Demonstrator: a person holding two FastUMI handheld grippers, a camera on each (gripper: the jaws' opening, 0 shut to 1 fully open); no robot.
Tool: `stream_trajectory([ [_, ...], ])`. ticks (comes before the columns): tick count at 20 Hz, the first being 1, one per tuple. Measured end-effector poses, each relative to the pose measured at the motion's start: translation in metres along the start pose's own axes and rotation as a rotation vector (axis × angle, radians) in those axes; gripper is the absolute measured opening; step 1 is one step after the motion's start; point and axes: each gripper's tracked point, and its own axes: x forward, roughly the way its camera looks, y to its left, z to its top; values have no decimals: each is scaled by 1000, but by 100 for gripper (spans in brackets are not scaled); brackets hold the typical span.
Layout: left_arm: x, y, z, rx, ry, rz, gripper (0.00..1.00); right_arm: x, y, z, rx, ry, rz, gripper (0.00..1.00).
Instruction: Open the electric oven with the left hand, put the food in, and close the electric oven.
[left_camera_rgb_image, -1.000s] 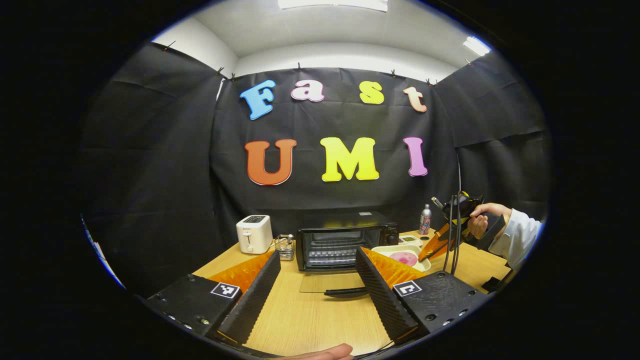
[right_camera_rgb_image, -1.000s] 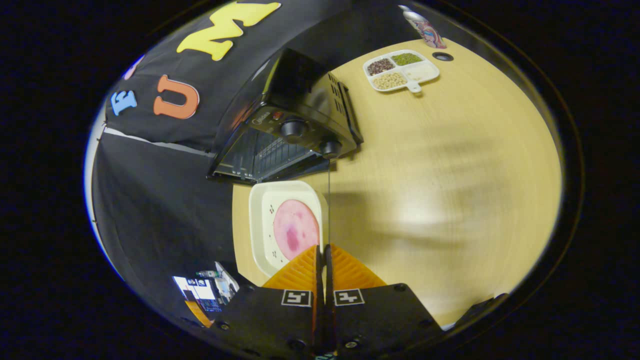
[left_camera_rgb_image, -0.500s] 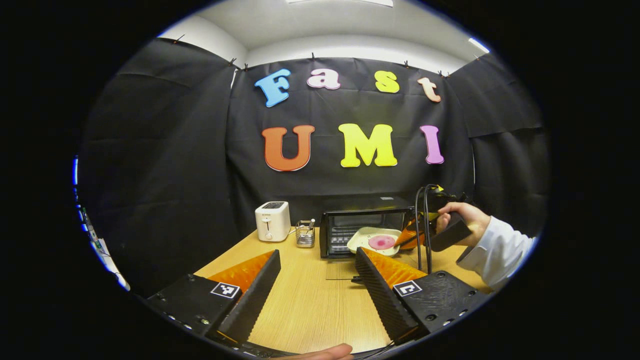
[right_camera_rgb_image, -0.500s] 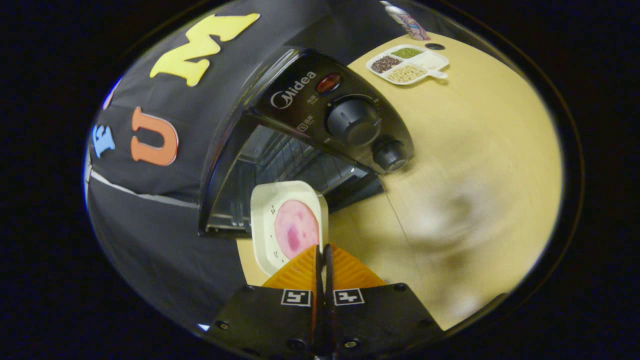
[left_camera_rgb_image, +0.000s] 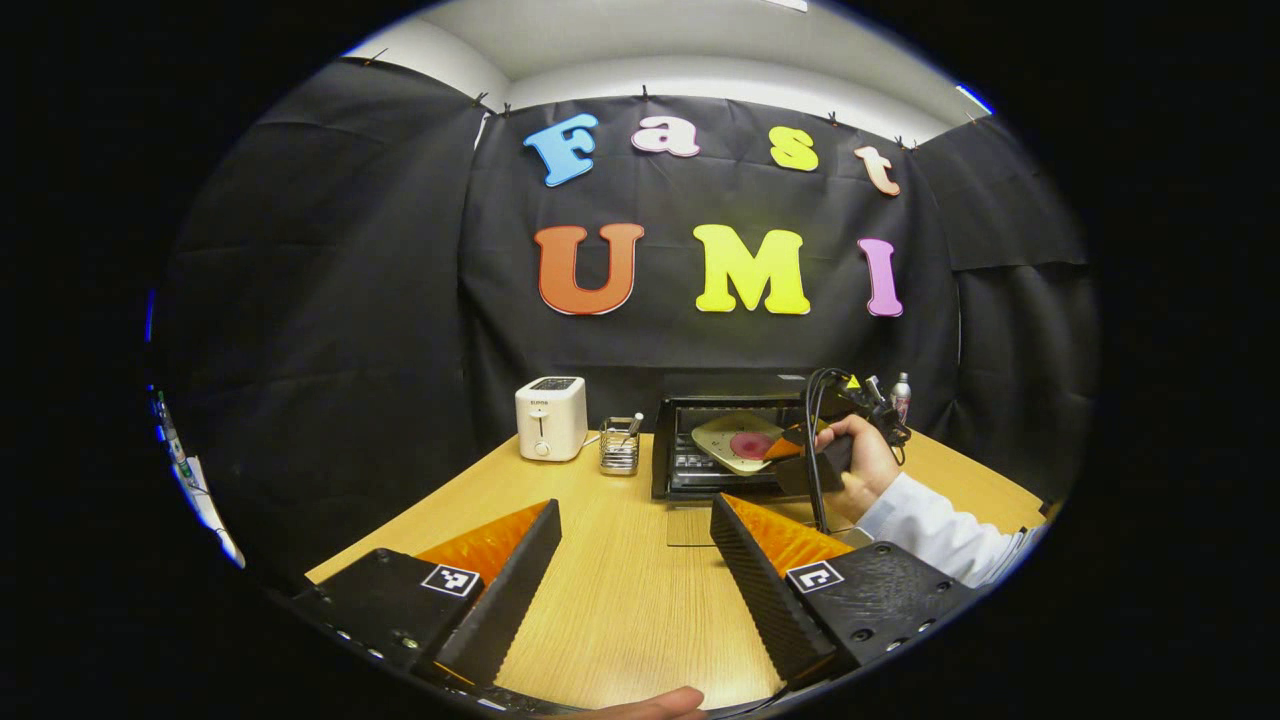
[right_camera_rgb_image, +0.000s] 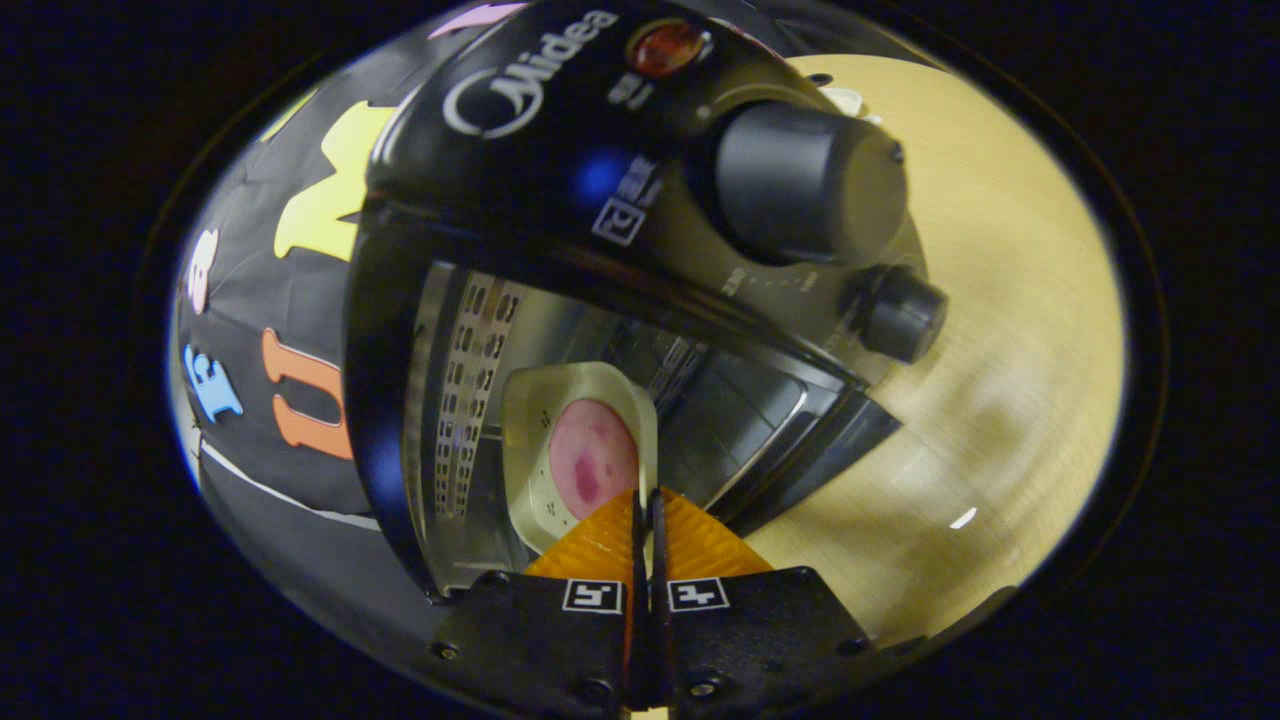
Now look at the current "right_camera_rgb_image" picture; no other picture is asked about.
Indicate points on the black electric oven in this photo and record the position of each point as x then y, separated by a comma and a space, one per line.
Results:
560, 150

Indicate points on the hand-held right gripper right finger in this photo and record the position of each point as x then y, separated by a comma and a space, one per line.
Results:
760, 630

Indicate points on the pink ham slice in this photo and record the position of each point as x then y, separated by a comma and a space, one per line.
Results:
590, 460

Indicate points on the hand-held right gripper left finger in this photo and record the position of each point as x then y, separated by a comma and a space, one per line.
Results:
540, 640

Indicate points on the white square plate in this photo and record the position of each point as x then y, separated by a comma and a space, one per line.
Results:
530, 420

